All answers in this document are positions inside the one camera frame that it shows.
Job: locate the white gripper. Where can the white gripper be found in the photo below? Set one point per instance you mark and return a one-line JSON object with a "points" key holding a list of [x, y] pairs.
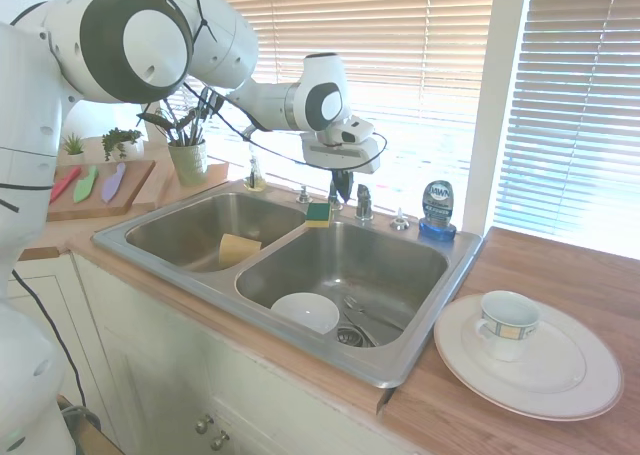
{"points": [[345, 157]]}

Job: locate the chrome faucet spout base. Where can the chrome faucet spout base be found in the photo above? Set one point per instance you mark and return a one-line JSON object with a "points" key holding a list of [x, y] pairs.
{"points": [[332, 200]]}

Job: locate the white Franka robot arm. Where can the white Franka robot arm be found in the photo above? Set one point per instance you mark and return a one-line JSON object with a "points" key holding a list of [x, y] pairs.
{"points": [[150, 45]]}

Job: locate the small chrome faucet knob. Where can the small chrome faucet knob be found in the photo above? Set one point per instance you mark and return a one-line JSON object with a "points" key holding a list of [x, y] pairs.
{"points": [[303, 196]]}

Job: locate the yellow and green sponge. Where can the yellow and green sponge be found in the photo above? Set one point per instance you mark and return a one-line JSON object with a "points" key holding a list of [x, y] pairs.
{"points": [[319, 216]]}

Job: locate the chrome sink sprayer cap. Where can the chrome sink sprayer cap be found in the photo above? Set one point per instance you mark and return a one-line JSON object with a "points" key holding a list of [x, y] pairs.
{"points": [[400, 221]]}

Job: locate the stainless steel double sink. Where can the stainless steel double sink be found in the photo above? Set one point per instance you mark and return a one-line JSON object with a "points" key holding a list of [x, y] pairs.
{"points": [[350, 260]]}

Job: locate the clear glass soap dispenser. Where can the clear glass soap dispenser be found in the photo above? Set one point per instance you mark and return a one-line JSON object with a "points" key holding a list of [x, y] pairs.
{"points": [[255, 175]]}

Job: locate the blue Dawn dish soap bottle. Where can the blue Dawn dish soap bottle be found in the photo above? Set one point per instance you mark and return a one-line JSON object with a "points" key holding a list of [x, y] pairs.
{"points": [[438, 210]]}

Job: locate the silver fork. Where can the silver fork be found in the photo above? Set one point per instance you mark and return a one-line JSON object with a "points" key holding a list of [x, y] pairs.
{"points": [[354, 304]]}

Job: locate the yellow plastic cup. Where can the yellow plastic cup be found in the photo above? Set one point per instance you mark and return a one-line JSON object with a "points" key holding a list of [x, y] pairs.
{"points": [[239, 250]]}

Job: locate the white ceramic bowl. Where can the white ceramic bowl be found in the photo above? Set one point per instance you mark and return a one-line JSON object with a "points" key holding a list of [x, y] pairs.
{"points": [[305, 311]]}

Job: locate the silver table knife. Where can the silver table knife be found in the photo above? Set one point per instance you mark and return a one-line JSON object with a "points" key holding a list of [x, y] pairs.
{"points": [[372, 321]]}

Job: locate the wide white window blind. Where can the wide white window blind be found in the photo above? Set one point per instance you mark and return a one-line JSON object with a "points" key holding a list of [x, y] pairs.
{"points": [[400, 50]]}

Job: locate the open metal sink drain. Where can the open metal sink drain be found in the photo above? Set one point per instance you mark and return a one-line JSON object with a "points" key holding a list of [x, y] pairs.
{"points": [[356, 337]]}

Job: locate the wooden cutting board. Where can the wooden cutting board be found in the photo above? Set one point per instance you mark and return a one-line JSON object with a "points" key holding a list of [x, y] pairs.
{"points": [[130, 182]]}

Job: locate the white patterned tea cup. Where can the white patterned tea cup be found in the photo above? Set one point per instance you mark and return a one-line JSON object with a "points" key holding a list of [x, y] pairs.
{"points": [[507, 325]]}

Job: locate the trailing plant white pot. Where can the trailing plant white pot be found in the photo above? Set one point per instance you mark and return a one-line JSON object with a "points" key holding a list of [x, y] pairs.
{"points": [[122, 142]]}

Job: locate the purple plastic knife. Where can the purple plastic knife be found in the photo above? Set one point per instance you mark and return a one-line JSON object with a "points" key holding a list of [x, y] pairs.
{"points": [[114, 182]]}

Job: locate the narrow white window blind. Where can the narrow white window blind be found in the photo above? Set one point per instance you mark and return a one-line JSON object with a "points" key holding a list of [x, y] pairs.
{"points": [[575, 100]]}

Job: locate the green plastic knife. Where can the green plastic knife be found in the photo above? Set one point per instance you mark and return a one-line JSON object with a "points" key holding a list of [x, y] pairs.
{"points": [[86, 185]]}

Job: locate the white kitchen cabinet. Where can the white kitchen cabinet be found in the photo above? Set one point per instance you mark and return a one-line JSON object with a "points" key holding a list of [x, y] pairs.
{"points": [[150, 355]]}

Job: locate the small spiky succulent plant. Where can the small spiky succulent plant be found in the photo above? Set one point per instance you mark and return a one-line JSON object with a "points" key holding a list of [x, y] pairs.
{"points": [[74, 147]]}

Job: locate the metal cabinet knob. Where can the metal cabinet knob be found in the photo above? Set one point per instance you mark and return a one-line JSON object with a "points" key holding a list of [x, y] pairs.
{"points": [[220, 440], [204, 424]]}

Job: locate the red plastic knife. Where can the red plastic knife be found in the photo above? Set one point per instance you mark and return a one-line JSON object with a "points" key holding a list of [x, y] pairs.
{"points": [[64, 184]]}

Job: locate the large white dinner plate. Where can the large white dinner plate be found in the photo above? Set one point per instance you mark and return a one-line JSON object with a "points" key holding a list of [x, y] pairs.
{"points": [[550, 375]]}

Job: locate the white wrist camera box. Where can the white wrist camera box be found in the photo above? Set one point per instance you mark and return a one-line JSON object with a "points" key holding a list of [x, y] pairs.
{"points": [[352, 131]]}

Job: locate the white window frame post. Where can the white window frame post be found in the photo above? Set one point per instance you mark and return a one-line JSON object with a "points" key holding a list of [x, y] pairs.
{"points": [[495, 100]]}

